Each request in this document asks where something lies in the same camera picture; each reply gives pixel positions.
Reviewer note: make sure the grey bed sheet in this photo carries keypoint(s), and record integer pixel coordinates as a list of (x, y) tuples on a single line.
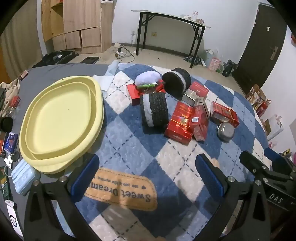
[(38, 79)]

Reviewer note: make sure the dark brown door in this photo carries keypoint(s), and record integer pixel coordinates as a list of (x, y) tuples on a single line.
[(262, 50)]

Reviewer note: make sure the red box under cap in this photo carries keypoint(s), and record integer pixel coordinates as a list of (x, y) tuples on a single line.
[(134, 93)]

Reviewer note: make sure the black white yarn roll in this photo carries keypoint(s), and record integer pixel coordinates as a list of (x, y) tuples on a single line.
[(177, 81), (154, 110)]

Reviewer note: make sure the power strip with cables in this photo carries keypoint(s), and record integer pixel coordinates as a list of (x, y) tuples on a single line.
[(123, 53)]

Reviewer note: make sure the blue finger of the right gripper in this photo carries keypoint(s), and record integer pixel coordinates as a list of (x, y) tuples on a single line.
[(251, 163), (280, 163)]

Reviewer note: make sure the blue snack packet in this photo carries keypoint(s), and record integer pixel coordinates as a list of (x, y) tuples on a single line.
[(10, 143)]

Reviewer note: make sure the small red box on bed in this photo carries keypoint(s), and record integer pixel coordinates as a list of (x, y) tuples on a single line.
[(15, 101)]

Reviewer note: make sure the black round cap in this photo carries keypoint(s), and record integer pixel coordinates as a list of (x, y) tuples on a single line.
[(6, 124)]

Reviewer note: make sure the red flat box top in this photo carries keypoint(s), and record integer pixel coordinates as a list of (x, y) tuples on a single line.
[(199, 89)]

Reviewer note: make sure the blue white checkered blanket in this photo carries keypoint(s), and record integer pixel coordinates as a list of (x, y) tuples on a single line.
[(125, 146)]

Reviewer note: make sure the red cigarette box right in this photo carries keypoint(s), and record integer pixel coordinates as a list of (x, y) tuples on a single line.
[(222, 114)]

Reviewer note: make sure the wooden cabinet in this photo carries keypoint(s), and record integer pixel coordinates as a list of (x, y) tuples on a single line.
[(83, 26)]

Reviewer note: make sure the black suitcase on floor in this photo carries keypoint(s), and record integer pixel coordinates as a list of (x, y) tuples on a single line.
[(56, 58)]

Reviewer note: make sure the red cigarette box with QR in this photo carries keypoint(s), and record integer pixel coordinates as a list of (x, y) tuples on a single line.
[(199, 123)]

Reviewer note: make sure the round metal tin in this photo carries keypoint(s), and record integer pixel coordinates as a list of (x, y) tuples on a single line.
[(225, 132)]

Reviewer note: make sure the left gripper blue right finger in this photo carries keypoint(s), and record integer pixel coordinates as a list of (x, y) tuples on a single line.
[(212, 177)]

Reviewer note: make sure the beige curtain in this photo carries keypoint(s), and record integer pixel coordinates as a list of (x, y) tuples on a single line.
[(20, 42)]

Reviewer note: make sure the black folding table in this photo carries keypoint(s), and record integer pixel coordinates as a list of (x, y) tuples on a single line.
[(169, 33)]

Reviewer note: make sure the beige clothing pile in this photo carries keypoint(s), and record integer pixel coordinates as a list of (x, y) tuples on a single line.
[(11, 90)]

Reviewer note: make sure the large red cigarette carton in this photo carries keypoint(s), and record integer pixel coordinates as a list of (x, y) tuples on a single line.
[(178, 127)]

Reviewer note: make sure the black flat tray on floor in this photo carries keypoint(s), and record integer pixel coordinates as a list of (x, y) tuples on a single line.
[(90, 60)]

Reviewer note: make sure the light blue plastic case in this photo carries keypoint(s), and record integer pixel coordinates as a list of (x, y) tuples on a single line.
[(23, 175)]

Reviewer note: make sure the white blue fuzzy cap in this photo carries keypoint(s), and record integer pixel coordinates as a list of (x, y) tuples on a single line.
[(147, 78)]

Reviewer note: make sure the snack boxes by door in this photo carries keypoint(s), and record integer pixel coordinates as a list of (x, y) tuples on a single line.
[(258, 100)]

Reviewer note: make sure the red silver cigarette box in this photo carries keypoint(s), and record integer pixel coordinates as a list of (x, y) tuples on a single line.
[(191, 98)]

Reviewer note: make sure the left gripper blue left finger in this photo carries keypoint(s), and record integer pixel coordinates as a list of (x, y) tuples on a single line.
[(82, 176)]

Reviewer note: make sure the pink bag on floor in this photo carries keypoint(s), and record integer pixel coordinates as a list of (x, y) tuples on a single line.
[(214, 64)]

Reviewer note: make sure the yellow plastic tray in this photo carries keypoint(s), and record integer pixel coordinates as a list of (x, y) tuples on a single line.
[(61, 123)]

